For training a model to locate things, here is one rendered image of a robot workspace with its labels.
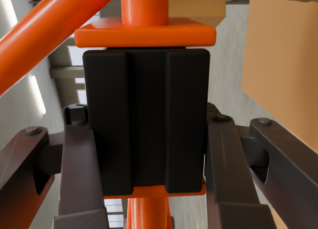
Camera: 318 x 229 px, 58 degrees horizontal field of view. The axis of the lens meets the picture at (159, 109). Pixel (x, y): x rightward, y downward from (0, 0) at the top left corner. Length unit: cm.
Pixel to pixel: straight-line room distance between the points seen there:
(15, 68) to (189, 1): 153
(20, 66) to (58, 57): 935
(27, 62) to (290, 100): 21
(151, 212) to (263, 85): 21
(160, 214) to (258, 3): 26
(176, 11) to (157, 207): 151
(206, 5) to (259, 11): 133
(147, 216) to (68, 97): 1024
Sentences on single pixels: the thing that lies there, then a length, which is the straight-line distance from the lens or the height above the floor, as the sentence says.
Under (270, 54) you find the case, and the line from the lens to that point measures 32.
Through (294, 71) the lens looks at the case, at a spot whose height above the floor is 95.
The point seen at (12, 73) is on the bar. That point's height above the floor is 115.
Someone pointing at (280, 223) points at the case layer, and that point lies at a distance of 132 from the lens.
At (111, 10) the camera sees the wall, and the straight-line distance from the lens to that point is 856.
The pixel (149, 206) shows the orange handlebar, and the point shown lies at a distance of 17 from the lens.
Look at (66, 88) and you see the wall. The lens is 1016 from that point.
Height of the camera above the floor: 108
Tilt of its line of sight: 3 degrees down
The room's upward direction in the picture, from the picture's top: 91 degrees counter-clockwise
